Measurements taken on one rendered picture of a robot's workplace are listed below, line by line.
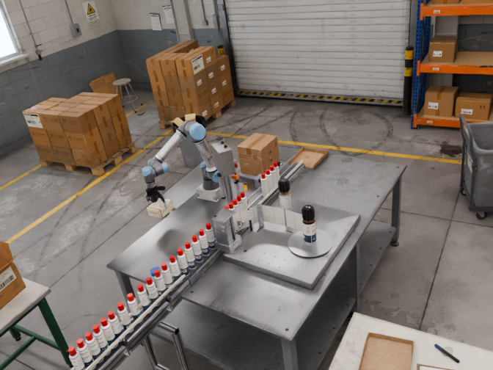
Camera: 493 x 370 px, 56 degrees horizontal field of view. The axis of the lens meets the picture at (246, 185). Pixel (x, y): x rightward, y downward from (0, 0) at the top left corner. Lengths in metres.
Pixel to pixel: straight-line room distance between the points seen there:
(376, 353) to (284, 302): 0.60
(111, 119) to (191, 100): 1.26
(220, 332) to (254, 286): 0.73
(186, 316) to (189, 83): 4.18
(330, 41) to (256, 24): 1.29
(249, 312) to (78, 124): 4.24
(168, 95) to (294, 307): 5.20
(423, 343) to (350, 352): 0.39
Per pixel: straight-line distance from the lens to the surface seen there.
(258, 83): 8.29
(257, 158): 3.98
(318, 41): 7.59
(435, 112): 6.79
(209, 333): 3.60
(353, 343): 2.68
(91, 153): 6.58
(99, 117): 6.64
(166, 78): 7.34
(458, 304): 4.11
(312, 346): 3.42
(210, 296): 2.97
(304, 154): 4.40
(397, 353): 2.65
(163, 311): 2.95
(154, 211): 3.57
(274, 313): 2.80
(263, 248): 3.18
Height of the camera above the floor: 2.85
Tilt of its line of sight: 30 degrees down
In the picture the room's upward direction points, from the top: 9 degrees counter-clockwise
